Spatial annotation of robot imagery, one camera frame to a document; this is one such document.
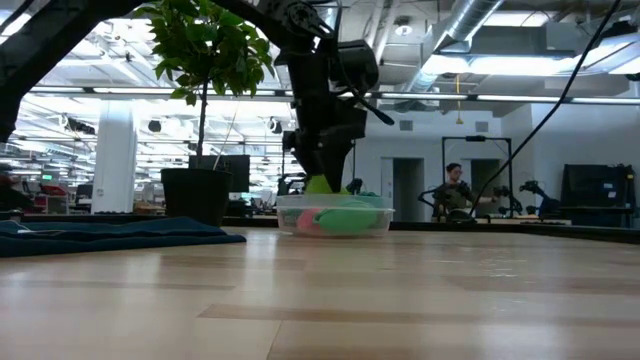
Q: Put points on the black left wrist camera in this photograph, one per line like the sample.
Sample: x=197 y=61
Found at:
x=360 y=65

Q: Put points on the silver ceiling duct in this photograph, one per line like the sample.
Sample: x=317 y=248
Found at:
x=465 y=20

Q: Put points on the black background robot arm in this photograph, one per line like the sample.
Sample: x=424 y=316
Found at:
x=547 y=205

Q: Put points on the black aluminium table frame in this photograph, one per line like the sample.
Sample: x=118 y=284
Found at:
x=550 y=231

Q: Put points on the green plant in black pot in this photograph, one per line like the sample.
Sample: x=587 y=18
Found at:
x=197 y=197

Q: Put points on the black background cabinet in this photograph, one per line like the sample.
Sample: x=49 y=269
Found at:
x=595 y=195

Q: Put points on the green toy corn cob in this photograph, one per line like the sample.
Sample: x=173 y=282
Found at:
x=347 y=220

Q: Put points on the folded navy cloth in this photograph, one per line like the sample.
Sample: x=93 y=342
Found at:
x=100 y=237

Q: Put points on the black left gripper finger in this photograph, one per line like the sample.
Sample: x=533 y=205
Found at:
x=332 y=165

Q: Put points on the white pillar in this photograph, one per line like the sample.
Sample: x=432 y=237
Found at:
x=115 y=160

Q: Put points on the dark green toy bell pepper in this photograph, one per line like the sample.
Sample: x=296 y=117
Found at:
x=371 y=196

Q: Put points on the light green leafy toy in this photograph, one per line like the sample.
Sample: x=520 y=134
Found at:
x=317 y=187

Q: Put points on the black background station frame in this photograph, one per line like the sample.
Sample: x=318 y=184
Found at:
x=475 y=138

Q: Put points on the person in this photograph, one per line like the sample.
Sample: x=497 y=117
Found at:
x=452 y=197

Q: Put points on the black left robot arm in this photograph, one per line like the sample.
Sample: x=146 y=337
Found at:
x=30 y=55

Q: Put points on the black background monitor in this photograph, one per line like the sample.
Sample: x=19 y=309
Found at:
x=241 y=172

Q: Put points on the clear plastic tupperware container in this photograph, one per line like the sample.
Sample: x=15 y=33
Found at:
x=385 y=220

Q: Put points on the small pink toy fruit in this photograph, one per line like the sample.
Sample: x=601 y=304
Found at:
x=307 y=221

